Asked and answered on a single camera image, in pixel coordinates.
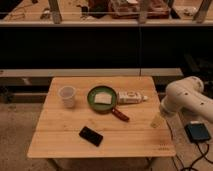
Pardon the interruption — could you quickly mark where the wooden folding table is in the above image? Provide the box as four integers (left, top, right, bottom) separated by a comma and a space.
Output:
27, 76, 176, 158

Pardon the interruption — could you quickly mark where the black cable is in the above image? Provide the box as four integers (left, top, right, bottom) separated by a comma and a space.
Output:
165, 118, 213, 171

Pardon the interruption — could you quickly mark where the background workbench shelf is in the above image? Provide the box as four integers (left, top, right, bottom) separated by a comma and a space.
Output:
0, 0, 213, 27

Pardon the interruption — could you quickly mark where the white sponge piece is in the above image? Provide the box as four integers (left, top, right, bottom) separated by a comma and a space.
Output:
94, 93, 111, 104

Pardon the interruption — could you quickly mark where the green bowl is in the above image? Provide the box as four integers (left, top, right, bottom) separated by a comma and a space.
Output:
87, 86, 117, 113

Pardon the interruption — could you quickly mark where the black foot pedal box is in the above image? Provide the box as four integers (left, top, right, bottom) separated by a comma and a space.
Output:
184, 123, 211, 143

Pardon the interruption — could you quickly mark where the white tube bottle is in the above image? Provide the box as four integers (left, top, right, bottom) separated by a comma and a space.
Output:
117, 91, 148, 104

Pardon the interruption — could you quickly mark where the black smartphone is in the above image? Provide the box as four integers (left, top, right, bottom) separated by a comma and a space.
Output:
79, 127, 103, 146

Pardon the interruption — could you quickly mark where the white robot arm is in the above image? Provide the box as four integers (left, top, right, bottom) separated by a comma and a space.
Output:
150, 76, 213, 128

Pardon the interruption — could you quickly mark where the translucent white cup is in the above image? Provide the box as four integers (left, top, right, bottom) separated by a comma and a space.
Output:
58, 86, 76, 108

